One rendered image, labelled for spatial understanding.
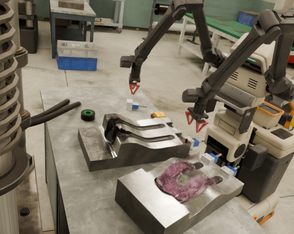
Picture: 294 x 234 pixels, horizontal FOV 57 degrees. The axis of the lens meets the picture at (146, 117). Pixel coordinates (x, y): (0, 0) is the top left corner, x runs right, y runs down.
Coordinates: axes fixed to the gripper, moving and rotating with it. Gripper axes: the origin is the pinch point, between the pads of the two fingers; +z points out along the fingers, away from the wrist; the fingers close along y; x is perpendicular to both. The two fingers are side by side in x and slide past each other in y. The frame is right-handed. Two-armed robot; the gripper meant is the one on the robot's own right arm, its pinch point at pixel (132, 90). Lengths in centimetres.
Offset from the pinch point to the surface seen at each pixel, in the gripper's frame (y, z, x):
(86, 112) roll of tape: 16.6, 9.7, -25.6
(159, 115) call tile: 12.1, 8.7, 17.1
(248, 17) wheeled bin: -637, 9, 348
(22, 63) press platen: 64, -33, -44
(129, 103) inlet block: 2.7, 7.7, -1.1
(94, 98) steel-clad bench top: -8.3, 12.8, -23.0
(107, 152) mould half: 57, 7, -12
